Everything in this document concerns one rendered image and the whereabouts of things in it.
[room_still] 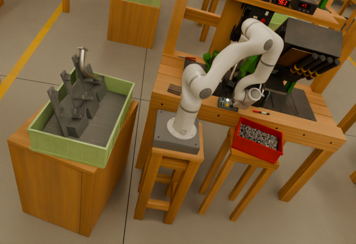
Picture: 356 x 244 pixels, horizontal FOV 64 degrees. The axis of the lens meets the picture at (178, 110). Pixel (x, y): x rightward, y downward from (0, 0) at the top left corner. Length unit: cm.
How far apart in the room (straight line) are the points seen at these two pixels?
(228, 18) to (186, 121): 103
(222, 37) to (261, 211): 157
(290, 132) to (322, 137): 24
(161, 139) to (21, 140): 78
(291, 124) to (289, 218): 101
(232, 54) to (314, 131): 109
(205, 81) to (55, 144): 84
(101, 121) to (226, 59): 84
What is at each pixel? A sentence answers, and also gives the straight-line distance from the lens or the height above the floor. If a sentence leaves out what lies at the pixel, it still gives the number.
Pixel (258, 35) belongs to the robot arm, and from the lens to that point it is 150.
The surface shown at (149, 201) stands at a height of 24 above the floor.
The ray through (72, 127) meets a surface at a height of 92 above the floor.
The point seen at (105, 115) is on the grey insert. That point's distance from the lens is 187.
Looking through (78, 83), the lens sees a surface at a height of 103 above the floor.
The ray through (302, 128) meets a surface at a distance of 232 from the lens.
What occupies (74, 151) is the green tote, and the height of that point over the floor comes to 87.
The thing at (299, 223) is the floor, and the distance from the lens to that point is 298.
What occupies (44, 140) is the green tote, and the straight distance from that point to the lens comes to 165.
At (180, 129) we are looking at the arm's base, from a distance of 172.
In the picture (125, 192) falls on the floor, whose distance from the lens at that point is 253.
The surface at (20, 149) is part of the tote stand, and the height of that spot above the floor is 75.
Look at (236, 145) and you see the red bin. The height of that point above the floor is 84.
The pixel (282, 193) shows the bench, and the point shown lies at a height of 8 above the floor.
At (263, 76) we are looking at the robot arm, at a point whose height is 134.
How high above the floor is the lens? 214
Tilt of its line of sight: 40 degrees down
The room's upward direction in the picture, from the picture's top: 18 degrees clockwise
